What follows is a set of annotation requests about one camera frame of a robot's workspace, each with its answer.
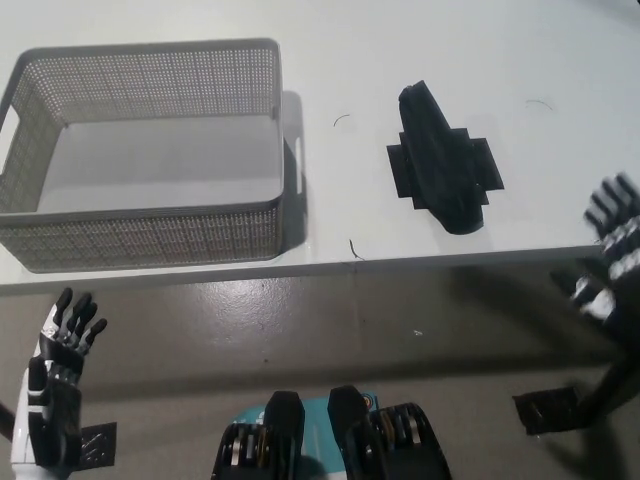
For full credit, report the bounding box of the grey perforated plastic basket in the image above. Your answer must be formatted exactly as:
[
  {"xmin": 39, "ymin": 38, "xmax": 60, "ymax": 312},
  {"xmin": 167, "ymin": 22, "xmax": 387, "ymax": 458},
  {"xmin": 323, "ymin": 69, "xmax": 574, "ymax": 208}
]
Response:
[{"xmin": 0, "ymin": 37, "xmax": 286, "ymax": 274}]

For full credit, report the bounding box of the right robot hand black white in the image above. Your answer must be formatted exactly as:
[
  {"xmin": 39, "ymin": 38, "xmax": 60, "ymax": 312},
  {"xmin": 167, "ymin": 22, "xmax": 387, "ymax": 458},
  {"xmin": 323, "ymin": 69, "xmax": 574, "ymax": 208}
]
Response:
[{"xmin": 552, "ymin": 172, "xmax": 640, "ymax": 346}]

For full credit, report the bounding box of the robot torso black teal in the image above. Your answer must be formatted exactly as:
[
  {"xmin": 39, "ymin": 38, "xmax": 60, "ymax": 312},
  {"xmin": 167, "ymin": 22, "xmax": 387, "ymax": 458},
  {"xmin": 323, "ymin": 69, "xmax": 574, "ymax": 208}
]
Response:
[{"xmin": 212, "ymin": 384, "xmax": 451, "ymax": 480}]

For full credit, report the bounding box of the black cloth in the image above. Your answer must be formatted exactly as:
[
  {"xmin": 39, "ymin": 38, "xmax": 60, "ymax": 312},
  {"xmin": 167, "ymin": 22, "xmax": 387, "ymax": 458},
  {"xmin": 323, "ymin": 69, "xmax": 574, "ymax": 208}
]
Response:
[{"xmin": 397, "ymin": 79, "xmax": 485, "ymax": 235}]

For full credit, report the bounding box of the large black floor tape patch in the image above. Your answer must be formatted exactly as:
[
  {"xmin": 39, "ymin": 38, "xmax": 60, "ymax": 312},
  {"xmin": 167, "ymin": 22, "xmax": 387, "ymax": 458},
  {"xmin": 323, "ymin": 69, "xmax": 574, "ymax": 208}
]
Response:
[{"xmin": 512, "ymin": 384, "xmax": 596, "ymax": 436}]

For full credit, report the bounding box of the black tape patch cross-shaped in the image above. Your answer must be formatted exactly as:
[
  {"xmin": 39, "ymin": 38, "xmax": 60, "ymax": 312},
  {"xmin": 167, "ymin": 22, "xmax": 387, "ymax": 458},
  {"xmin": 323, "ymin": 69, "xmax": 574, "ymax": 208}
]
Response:
[{"xmin": 386, "ymin": 127, "xmax": 505, "ymax": 211}]

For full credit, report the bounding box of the small black floor tape square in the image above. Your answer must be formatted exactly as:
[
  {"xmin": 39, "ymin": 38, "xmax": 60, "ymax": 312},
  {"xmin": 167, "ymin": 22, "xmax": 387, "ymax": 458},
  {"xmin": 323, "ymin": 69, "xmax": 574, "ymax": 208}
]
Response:
[{"xmin": 78, "ymin": 422, "xmax": 119, "ymax": 470}]

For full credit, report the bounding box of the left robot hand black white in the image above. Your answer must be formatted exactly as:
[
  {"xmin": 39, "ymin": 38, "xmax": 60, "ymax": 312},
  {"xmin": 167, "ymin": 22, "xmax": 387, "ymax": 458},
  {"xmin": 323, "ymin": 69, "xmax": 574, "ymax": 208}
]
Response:
[{"xmin": 12, "ymin": 288, "xmax": 109, "ymax": 469}]

